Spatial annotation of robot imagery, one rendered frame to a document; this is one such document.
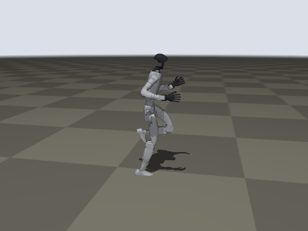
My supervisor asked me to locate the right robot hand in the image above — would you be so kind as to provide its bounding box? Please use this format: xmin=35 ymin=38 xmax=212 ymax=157
xmin=162 ymin=91 xmax=181 ymax=102

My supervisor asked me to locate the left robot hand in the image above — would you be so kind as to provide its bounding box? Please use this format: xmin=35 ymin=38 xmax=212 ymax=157
xmin=168 ymin=76 xmax=185 ymax=88

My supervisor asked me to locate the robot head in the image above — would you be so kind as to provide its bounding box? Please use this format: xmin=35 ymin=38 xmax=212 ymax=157
xmin=152 ymin=54 xmax=168 ymax=73

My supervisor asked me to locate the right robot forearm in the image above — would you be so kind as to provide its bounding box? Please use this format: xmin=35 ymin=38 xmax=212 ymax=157
xmin=141 ymin=90 xmax=165 ymax=101

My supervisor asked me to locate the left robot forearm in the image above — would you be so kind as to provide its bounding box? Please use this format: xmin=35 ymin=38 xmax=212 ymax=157
xmin=159 ymin=84 xmax=173 ymax=91

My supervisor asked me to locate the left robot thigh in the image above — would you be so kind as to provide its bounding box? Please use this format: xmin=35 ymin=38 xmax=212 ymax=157
xmin=154 ymin=103 xmax=173 ymax=132

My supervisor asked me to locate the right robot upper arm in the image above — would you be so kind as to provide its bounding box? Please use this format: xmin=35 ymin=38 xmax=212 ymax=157
xmin=141 ymin=74 xmax=159 ymax=98

